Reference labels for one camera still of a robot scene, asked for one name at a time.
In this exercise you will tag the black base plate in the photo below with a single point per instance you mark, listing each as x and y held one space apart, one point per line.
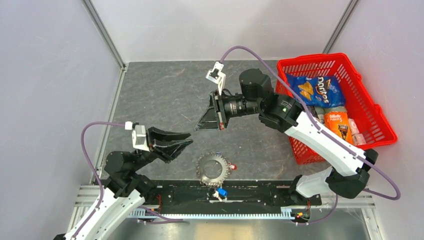
190 197

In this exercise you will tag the orange Gillette razor box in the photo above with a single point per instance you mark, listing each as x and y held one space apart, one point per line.
338 123

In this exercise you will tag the steel disc with keyrings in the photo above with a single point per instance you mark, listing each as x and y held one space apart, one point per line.
212 169

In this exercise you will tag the blue key tag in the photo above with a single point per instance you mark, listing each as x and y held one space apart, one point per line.
220 194

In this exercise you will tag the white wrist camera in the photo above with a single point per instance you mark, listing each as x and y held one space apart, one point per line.
138 135
216 76

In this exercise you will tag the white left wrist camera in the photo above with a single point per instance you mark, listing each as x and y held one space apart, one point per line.
138 135

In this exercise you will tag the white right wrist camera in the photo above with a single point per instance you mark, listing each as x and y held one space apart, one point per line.
216 76

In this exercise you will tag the red plastic basket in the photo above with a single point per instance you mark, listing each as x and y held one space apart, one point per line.
368 115

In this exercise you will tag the blue Doritos chip bag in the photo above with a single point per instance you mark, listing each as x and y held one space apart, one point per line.
321 91

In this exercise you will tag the pink white small packet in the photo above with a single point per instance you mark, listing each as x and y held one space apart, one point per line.
357 137

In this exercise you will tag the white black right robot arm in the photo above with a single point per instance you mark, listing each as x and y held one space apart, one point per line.
347 175

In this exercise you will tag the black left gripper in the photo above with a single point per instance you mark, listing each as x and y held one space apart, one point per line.
167 145

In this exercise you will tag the slotted cable duct rail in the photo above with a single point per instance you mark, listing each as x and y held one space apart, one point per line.
285 214

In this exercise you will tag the grey deodorant bottle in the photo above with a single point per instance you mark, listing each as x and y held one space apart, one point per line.
319 112

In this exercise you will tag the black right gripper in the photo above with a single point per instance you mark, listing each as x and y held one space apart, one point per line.
215 117

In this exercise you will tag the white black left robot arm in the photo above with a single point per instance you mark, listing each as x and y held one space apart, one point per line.
124 190

